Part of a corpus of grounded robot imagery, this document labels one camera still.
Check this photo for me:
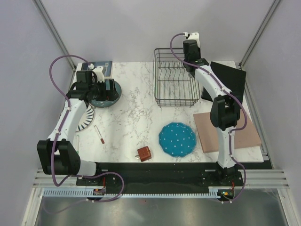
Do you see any dark teal floral plate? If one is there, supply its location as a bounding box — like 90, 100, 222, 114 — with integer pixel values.
90, 81, 122, 108

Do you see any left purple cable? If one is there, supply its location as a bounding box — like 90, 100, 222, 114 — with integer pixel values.
43, 54, 125, 214

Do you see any dark blue book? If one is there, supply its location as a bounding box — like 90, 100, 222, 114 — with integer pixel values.
76, 61, 113, 79

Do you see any white slotted cable duct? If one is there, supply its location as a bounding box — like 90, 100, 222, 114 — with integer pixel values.
43, 188, 220, 198

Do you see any blue polka dot plate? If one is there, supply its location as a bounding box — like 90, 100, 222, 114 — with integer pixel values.
158, 122, 197, 158

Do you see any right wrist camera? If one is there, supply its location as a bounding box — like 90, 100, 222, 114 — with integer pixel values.
184, 32, 200, 48

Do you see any white green marker pen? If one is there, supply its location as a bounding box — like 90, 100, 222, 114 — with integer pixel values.
75, 135, 79, 152

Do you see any red tipped tube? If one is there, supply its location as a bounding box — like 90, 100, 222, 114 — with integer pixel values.
94, 125, 105, 145

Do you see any pink board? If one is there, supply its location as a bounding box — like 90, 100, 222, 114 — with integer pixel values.
193, 113, 261, 153

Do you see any purple cable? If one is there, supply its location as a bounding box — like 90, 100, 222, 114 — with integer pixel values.
170, 32, 248, 204
43, 54, 125, 214

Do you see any red cube power adapter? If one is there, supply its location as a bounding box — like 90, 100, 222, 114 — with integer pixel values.
135, 146, 152, 162

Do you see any wire dish rack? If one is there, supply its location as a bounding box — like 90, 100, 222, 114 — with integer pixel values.
153, 48, 200, 107

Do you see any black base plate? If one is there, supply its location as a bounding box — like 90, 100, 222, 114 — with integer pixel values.
48, 161, 275, 195

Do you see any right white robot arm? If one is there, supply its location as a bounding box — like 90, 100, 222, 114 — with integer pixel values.
183, 40, 241, 186

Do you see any white striped plate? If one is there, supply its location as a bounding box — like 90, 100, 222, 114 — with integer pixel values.
76, 105, 95, 132

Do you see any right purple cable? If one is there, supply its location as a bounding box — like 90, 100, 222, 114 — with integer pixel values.
170, 32, 248, 204

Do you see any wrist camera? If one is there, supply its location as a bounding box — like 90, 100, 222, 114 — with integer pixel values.
88, 64, 105, 83
184, 32, 200, 48

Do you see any black board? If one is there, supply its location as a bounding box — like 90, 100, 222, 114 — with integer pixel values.
210, 62, 246, 103

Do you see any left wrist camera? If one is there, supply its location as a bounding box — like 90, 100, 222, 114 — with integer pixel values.
88, 64, 105, 83

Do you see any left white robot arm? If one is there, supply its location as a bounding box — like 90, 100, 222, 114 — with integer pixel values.
37, 66, 119, 185

